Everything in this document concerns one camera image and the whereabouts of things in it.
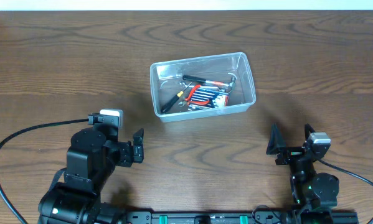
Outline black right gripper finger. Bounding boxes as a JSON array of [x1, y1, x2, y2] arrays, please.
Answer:
[[266, 124, 286, 155], [304, 123, 316, 140]]

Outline black yellow screwdriver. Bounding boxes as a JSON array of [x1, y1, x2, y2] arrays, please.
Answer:
[[160, 81, 192, 114]]

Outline red black cutting pliers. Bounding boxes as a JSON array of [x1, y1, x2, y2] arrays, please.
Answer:
[[178, 85, 212, 107]]

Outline silver wrench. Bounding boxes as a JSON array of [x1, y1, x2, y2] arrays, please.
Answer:
[[178, 81, 229, 92]]

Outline red black claw hammer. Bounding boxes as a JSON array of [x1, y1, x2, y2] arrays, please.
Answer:
[[182, 73, 237, 93]]

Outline blue precision screwdriver set case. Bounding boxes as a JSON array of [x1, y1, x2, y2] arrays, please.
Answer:
[[188, 88, 229, 110]]

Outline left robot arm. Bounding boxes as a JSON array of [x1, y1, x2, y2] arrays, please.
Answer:
[[38, 128, 144, 224]]

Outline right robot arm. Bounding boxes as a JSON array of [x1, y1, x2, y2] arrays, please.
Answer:
[[129, 124, 339, 224]]

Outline clear plastic container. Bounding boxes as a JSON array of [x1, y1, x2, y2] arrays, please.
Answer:
[[150, 52, 257, 122]]

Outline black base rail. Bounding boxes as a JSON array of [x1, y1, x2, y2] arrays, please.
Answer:
[[123, 207, 360, 224]]

